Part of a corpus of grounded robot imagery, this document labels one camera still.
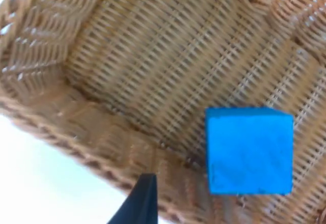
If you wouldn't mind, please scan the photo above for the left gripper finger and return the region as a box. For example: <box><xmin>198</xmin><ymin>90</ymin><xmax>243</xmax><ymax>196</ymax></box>
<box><xmin>106</xmin><ymin>173</ymin><xmax>159</xmax><ymax>224</ymax></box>

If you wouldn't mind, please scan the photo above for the blue cube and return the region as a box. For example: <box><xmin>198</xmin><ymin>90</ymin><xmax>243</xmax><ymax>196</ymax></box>
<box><xmin>205</xmin><ymin>106</ymin><xmax>295</xmax><ymax>196</ymax></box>

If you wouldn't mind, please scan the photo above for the brown wicker basket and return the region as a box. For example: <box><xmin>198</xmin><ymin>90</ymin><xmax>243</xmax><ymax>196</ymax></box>
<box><xmin>0</xmin><ymin>0</ymin><xmax>326</xmax><ymax>224</ymax></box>

